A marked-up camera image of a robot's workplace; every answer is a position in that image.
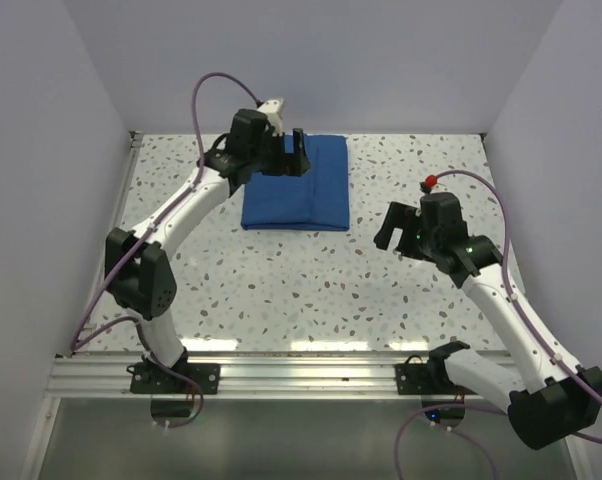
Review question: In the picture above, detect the aluminium rail frame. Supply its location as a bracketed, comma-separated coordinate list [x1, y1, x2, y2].
[43, 130, 582, 480]

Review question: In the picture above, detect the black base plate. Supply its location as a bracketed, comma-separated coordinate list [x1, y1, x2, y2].
[394, 355, 473, 395]
[126, 360, 221, 395]

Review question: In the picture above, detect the purple cable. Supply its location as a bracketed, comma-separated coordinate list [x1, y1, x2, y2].
[393, 169, 602, 480]
[69, 72, 267, 431]

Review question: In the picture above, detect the blue surgical cloth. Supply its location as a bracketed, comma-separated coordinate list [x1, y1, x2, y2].
[241, 135, 350, 231]

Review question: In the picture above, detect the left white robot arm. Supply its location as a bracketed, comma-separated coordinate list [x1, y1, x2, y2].
[105, 99, 310, 393]

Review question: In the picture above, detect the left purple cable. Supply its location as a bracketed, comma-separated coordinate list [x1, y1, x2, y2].
[69, 72, 267, 431]

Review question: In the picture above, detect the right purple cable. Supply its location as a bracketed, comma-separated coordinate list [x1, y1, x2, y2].
[393, 169, 602, 480]

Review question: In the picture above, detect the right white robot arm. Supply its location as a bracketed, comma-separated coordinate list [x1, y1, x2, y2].
[374, 192, 602, 450]

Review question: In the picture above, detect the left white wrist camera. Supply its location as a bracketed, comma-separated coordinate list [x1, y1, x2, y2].
[257, 98, 285, 136]

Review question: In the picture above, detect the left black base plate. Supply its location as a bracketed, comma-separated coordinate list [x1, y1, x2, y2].
[126, 360, 221, 395]

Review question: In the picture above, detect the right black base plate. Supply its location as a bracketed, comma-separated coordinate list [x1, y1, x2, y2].
[394, 355, 473, 395]

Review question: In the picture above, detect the red cable connector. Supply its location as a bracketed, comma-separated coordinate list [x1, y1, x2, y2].
[420, 175, 438, 194]

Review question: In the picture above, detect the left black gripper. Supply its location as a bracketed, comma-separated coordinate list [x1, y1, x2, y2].
[249, 128, 310, 177]

